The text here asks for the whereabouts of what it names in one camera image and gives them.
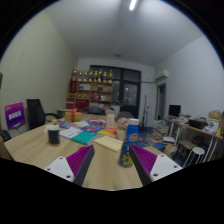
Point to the white round stool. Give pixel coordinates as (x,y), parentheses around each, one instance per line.
(196,153)

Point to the orange red book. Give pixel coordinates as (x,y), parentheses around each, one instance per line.
(108,131)

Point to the black computer monitor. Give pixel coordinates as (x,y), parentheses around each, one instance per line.
(174,110)

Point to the purple sign board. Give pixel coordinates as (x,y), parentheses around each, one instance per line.
(15,115)

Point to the black tripod stand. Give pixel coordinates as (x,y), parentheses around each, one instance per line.
(145,113)

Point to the standing orange white card box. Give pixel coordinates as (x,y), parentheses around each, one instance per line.
(110,120)

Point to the black office chair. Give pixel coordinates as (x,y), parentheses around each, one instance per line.
(35,113)

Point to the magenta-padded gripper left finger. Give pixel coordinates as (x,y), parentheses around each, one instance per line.
(59,166)

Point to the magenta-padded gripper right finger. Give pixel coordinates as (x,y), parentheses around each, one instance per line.
(165,165)

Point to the white wall air conditioner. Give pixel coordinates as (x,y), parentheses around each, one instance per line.
(162,75)

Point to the white paper booklet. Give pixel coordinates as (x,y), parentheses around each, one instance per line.
(70,132)

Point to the cluttered wooden side desk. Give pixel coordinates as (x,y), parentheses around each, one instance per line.
(200,128)

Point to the colourful printed booklet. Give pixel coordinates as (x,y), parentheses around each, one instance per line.
(63,124)

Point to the wooden shelf unit with trophies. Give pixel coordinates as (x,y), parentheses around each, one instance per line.
(90,91)

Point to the blue drink bottle white cap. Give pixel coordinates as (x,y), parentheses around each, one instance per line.
(130,140)

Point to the grey padded chair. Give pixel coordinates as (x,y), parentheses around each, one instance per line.
(125,114)

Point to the yellow gift box red ribbon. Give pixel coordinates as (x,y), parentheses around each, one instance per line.
(73,116)

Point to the pile of books on floor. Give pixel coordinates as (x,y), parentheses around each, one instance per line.
(160,131)

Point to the black mug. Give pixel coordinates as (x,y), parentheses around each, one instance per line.
(53,136)

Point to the teal book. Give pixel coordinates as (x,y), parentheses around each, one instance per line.
(84,137)

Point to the dark glass double door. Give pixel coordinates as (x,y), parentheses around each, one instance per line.
(128,90)

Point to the large manila envelope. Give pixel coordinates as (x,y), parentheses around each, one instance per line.
(108,143)

